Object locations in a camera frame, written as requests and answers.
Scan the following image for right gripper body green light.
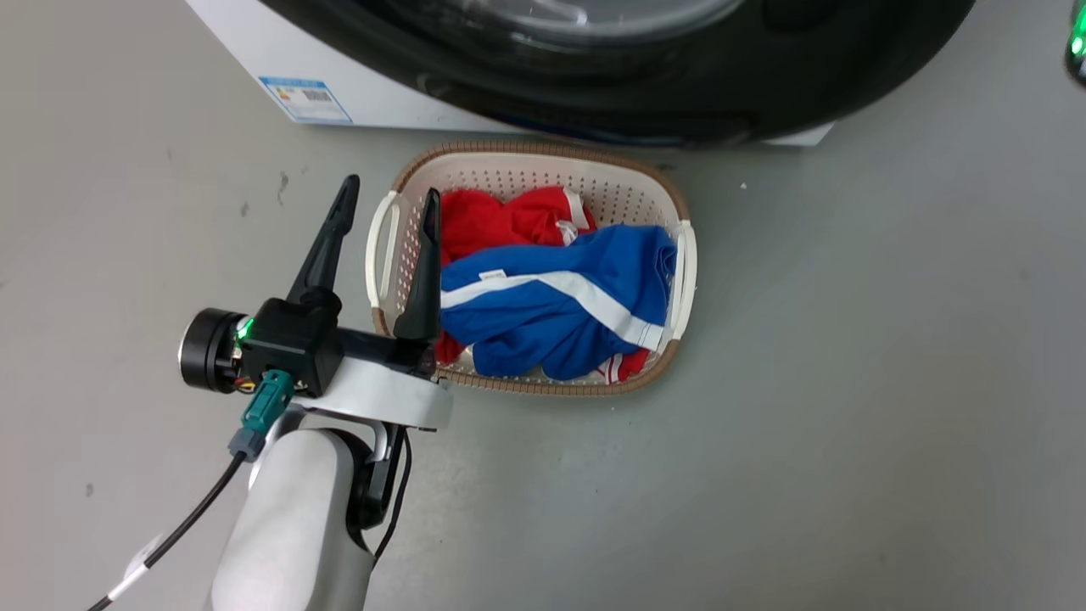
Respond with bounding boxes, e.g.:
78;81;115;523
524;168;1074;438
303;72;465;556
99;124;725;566
1065;0;1086;87

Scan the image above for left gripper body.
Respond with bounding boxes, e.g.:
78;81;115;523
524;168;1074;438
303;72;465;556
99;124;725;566
179;297;453;432

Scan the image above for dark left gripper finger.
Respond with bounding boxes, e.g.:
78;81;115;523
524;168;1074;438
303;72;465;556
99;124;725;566
392;188;444;343
286;175;361;311

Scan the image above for white washing machine body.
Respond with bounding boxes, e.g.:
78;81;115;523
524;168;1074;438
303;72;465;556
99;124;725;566
185;0;837;148

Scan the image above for white front-load washing machine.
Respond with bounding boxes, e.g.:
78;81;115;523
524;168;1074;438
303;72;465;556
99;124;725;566
259;0;977;148

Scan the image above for red garment with white stripes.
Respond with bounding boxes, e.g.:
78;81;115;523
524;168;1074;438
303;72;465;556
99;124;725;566
434;186;651;384

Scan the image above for blue garment with white stripe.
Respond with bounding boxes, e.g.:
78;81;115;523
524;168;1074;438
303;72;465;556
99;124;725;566
439;224;680;382

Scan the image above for blue energy label sticker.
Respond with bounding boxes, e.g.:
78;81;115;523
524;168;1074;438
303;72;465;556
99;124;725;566
259;76;354;126

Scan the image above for beige perforated laundry basket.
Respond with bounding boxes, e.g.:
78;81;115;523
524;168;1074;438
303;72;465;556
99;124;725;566
365;140;698;398

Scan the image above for thin black cable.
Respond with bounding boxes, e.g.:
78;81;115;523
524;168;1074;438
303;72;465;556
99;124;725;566
372;427;414;563

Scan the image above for black cable with teal connector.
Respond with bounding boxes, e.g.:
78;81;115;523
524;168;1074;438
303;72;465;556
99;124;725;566
85;369;298;611

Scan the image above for white cable label tag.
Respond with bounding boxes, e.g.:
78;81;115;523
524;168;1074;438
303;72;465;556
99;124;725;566
106;533;168;600

